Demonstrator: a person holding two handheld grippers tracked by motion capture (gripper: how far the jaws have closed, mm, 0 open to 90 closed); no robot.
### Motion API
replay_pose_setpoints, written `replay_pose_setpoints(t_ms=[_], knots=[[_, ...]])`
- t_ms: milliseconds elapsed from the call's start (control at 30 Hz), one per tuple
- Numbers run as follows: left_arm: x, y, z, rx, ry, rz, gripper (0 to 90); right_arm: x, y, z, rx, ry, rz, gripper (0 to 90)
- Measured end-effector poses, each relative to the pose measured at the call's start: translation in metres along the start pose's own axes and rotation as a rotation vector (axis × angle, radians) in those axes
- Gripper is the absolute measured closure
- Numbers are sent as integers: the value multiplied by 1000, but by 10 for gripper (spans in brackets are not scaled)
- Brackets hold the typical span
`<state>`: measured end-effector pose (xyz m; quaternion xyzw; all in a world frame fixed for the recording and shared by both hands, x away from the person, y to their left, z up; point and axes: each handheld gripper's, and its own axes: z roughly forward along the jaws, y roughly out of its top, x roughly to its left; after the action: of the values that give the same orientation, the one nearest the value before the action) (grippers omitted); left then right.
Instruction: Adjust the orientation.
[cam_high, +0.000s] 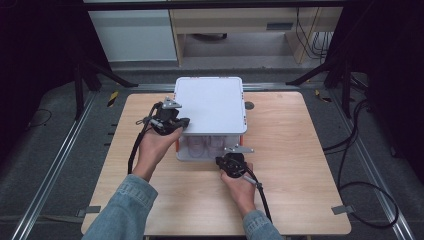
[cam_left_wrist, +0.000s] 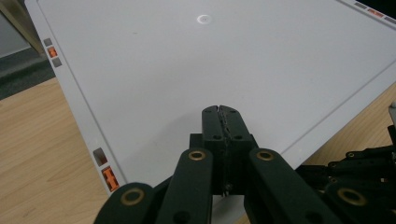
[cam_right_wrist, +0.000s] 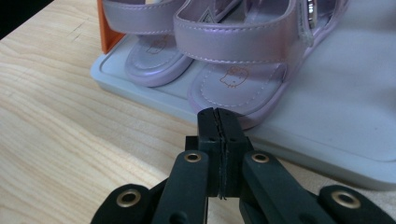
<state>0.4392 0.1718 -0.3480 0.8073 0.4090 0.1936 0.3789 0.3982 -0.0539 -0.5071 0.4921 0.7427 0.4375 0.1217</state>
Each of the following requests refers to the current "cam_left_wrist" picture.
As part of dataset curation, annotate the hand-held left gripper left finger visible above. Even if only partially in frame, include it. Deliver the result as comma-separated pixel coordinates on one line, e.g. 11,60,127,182
190,105,226,194

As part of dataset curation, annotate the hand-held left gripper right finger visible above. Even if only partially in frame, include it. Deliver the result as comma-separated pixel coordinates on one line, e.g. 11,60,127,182
219,105,260,194

